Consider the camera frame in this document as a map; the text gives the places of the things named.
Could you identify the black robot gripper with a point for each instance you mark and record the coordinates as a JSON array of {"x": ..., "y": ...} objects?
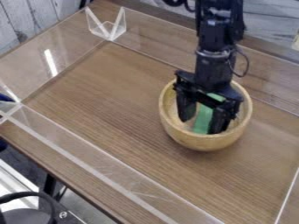
[{"x": 208, "y": 87}]

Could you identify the green rectangular block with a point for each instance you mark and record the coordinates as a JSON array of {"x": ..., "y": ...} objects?
[{"x": 201, "y": 121}]

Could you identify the brown wooden bowl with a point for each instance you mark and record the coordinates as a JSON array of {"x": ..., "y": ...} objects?
[{"x": 180, "y": 131}]

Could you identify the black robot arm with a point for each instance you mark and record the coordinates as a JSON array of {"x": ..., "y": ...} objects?
[{"x": 219, "y": 26}]

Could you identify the black table leg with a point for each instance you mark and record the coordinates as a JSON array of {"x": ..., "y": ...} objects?
[{"x": 49, "y": 185}]

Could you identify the blue object at edge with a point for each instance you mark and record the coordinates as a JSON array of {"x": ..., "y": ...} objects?
[{"x": 5, "y": 98}]

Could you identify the clear acrylic tray enclosure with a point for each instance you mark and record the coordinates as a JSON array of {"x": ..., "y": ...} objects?
[{"x": 91, "y": 117}]

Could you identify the grey metal base plate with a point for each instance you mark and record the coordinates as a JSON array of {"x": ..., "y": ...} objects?
[{"x": 59, "y": 213}]

